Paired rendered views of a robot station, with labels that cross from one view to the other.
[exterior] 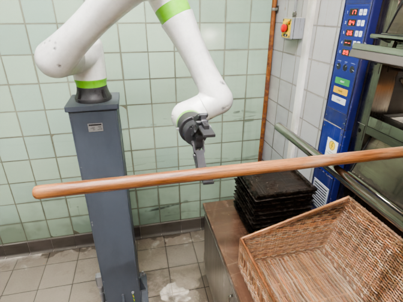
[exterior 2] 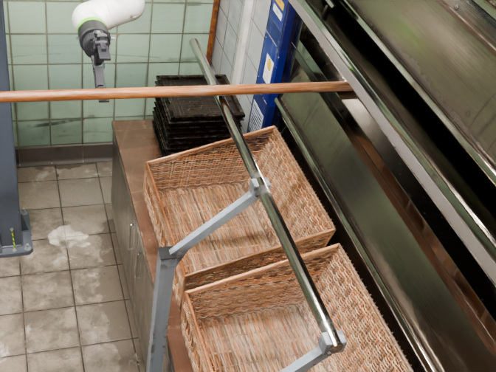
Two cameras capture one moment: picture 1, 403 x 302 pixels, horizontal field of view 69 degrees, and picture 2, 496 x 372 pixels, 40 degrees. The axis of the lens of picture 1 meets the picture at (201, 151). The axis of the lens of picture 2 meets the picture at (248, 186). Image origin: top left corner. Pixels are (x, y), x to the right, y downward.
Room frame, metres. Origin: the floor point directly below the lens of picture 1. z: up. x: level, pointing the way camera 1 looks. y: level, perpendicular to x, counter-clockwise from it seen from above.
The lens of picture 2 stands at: (-0.98, -0.13, 2.22)
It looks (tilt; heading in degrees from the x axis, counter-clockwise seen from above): 39 degrees down; 348
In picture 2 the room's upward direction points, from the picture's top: 11 degrees clockwise
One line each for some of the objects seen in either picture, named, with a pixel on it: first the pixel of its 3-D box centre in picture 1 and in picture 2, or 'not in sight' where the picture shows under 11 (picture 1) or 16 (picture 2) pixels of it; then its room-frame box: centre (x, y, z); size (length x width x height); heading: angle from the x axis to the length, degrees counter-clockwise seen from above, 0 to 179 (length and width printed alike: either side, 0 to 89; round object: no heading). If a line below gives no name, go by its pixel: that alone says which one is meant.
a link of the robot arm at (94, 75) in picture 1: (86, 62); not in sight; (1.21, 0.46, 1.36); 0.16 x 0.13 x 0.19; 161
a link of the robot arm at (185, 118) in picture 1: (193, 127); (95, 38); (0.91, 0.03, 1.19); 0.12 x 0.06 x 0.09; 102
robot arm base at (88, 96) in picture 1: (93, 88); not in sight; (1.28, 0.47, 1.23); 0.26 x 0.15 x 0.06; 13
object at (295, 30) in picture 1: (292, 27); not in sight; (1.64, -0.47, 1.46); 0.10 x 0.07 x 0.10; 12
